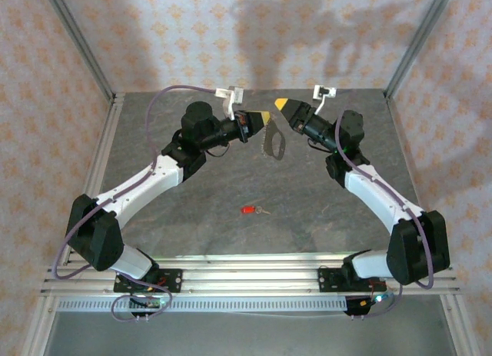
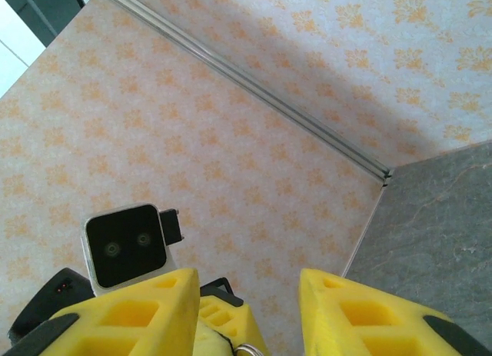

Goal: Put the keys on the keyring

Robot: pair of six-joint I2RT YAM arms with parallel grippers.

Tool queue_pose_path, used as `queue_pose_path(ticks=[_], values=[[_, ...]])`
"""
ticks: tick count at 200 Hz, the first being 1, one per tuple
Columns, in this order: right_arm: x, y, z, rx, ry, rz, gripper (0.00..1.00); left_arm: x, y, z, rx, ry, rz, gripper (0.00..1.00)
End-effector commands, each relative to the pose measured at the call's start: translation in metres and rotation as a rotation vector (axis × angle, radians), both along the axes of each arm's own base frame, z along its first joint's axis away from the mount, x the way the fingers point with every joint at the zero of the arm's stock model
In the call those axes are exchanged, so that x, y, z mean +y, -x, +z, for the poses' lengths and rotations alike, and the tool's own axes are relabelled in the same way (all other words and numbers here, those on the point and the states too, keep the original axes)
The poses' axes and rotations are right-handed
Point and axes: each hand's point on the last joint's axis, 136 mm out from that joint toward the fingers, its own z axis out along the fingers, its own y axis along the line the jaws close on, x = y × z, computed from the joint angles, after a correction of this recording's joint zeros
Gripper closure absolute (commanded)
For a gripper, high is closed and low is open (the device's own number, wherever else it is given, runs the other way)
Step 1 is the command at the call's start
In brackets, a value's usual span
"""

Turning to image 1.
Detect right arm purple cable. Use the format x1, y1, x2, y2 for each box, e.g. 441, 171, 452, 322
333, 87, 437, 319

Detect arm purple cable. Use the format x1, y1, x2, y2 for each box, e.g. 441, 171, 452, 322
333, 87, 437, 319
52, 85, 220, 323

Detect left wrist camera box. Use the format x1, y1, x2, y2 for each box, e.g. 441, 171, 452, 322
214, 85, 246, 121

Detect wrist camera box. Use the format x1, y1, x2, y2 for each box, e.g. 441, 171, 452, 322
313, 85, 338, 117
214, 85, 246, 121

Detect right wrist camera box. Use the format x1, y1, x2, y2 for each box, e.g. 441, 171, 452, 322
313, 85, 338, 117

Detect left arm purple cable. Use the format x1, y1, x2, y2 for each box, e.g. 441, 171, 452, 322
52, 85, 220, 323

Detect aluminium table side rail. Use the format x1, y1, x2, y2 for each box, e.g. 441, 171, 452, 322
384, 90, 441, 265
61, 92, 126, 265

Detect aluminium frame post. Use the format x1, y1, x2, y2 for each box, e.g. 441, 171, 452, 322
41, 0, 116, 99
384, 0, 458, 99

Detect aluminium mounting rail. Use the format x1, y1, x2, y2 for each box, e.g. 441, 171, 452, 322
40, 255, 461, 296

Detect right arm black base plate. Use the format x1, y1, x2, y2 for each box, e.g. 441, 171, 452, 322
317, 266, 387, 294

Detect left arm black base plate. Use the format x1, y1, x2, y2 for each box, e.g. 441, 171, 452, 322
114, 269, 183, 294

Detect white slotted cable duct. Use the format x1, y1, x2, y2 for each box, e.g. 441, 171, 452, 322
57, 296, 349, 313

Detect aluminium lower frame bar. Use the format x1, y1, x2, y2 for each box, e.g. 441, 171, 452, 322
21, 294, 58, 356
440, 294, 481, 356

